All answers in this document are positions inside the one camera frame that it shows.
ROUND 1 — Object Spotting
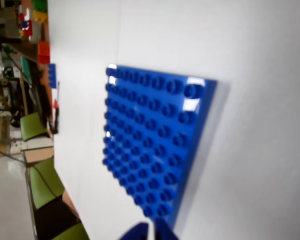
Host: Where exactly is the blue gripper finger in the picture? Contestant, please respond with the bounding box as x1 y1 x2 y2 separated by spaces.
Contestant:
155 218 182 240
118 221 150 240

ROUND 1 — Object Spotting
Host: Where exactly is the small blue block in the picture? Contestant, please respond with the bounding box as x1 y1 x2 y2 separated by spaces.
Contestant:
47 63 59 89

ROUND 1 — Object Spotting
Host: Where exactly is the orange block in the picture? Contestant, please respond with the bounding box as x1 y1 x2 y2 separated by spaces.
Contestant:
37 40 52 64

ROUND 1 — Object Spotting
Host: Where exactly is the yellow block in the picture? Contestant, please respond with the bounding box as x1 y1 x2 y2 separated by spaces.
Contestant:
33 9 50 24

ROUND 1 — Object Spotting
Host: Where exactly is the green block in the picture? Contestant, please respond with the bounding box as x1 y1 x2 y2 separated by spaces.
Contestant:
32 0 49 12

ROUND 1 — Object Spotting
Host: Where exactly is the green chair with black seat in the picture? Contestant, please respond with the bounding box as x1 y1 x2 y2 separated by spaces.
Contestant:
34 199 91 240

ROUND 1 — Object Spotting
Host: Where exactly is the blue 8x8 stud baseplate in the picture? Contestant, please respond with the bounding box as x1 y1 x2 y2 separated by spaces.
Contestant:
102 64 219 225

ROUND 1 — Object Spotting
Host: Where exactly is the light wooden desk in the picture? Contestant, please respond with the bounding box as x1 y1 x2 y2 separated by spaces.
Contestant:
20 143 56 165

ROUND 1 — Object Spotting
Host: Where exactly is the teal board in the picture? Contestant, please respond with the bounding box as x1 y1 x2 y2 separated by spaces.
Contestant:
20 55 34 84

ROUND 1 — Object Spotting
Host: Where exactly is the red white blue brick figure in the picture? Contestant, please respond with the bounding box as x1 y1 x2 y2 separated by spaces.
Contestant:
17 8 34 41

